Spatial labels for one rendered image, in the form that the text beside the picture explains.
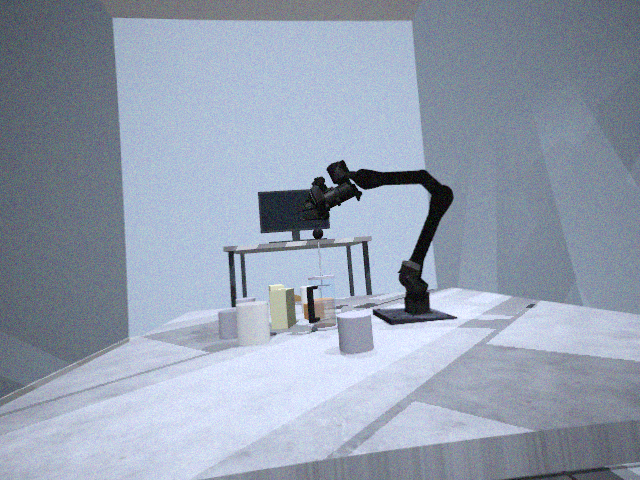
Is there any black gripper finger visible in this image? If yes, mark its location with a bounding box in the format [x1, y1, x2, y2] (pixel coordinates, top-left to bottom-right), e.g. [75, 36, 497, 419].
[295, 190, 319, 212]
[300, 209, 323, 221]

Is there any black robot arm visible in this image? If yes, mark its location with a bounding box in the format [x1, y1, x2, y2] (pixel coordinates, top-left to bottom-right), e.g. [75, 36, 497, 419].
[326, 160, 454, 314]

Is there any glass french press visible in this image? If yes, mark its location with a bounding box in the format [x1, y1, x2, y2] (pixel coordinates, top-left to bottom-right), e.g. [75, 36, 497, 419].
[306, 228, 338, 331]

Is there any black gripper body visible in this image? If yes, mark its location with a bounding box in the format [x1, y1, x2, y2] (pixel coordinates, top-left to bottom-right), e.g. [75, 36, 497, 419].
[310, 185, 343, 221]

